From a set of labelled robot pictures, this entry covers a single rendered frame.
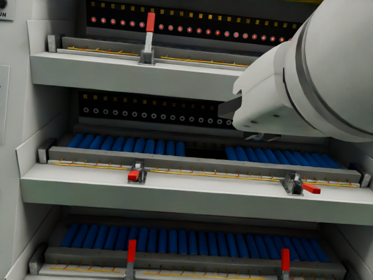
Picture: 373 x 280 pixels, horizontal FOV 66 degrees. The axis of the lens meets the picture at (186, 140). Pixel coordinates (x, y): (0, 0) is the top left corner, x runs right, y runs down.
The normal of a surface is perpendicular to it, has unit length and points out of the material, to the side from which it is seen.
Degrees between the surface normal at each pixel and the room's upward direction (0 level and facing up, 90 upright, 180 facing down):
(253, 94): 97
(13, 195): 90
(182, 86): 112
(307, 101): 123
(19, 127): 90
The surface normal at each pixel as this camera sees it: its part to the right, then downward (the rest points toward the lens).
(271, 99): -0.88, 0.31
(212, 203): 0.03, 0.39
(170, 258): 0.10, -0.92
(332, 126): -0.53, 0.83
